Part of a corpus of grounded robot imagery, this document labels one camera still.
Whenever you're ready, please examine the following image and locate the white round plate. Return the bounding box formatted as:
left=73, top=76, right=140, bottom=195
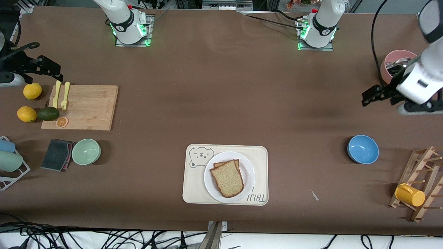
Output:
left=204, top=151, right=256, bottom=204

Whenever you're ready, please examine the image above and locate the brown bread slice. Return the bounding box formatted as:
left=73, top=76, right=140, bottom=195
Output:
left=214, top=159, right=240, bottom=170
left=210, top=160, right=244, bottom=198

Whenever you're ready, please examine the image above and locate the yellow plastic fork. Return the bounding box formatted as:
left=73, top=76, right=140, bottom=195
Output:
left=61, top=82, right=70, bottom=111

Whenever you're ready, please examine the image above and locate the yellow plastic knife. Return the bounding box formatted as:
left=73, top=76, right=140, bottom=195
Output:
left=53, top=80, right=62, bottom=109

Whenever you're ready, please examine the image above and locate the metal spoon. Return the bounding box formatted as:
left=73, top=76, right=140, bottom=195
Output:
left=386, top=58, right=413, bottom=75

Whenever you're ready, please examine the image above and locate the yellow lemon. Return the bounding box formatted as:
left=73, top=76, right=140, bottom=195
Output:
left=17, top=106, right=37, bottom=123
left=23, top=83, right=43, bottom=100

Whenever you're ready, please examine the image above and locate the pink bowl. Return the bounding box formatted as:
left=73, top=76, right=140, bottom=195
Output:
left=380, top=50, right=418, bottom=85

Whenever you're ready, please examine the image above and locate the dark green avocado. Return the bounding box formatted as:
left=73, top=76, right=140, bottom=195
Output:
left=37, top=107, right=60, bottom=121

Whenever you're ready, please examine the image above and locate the wooden cutting board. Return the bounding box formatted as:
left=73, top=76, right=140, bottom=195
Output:
left=41, top=85, right=119, bottom=131

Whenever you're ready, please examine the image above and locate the blue bowl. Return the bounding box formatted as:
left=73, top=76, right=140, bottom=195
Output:
left=347, top=135, right=379, bottom=164

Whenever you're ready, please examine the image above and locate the wooden mug rack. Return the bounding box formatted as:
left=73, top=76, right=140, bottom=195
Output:
left=389, top=146, right=443, bottom=222

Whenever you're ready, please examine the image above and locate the dark grey sponge cloth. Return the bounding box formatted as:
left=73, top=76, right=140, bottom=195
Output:
left=40, top=139, right=75, bottom=172

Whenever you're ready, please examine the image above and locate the pale green bowl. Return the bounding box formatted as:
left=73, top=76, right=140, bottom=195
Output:
left=72, top=139, right=101, bottom=165

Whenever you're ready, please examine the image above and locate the light blue cup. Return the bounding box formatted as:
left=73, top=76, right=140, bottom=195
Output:
left=0, top=139, right=16, bottom=153

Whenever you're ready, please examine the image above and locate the pale green cup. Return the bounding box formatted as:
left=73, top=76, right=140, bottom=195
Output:
left=0, top=151, right=24, bottom=173

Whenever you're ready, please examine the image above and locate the yellow mug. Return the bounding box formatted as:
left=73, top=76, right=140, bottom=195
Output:
left=395, top=183, right=426, bottom=207

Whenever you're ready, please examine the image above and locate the cream bear print tray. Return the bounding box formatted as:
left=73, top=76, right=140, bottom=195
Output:
left=182, top=144, right=269, bottom=206

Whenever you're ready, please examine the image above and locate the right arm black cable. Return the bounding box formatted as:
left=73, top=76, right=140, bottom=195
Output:
left=0, top=17, right=40, bottom=62

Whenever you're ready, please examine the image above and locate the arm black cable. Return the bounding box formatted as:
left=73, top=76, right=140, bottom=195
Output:
left=0, top=17, right=40, bottom=62
left=371, top=0, right=389, bottom=85

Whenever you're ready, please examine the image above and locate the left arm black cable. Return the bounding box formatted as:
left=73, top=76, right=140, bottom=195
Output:
left=371, top=0, right=389, bottom=85

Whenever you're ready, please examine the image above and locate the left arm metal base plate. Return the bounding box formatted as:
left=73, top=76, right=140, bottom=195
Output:
left=297, top=19, right=334, bottom=52

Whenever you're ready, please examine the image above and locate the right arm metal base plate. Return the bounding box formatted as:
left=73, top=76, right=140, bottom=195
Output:
left=115, top=14, right=153, bottom=47

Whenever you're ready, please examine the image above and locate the white wire cup rack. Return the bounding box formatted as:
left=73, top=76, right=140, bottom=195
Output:
left=0, top=136, right=31, bottom=191

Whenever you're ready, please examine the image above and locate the black table cable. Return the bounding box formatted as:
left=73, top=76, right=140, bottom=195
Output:
left=242, top=13, right=305, bottom=29

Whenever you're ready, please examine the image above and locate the black floor cable tangle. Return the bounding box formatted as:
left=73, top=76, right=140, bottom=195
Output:
left=0, top=221, right=208, bottom=249

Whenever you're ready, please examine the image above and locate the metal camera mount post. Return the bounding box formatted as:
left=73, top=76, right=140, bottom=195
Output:
left=199, top=221, right=228, bottom=249

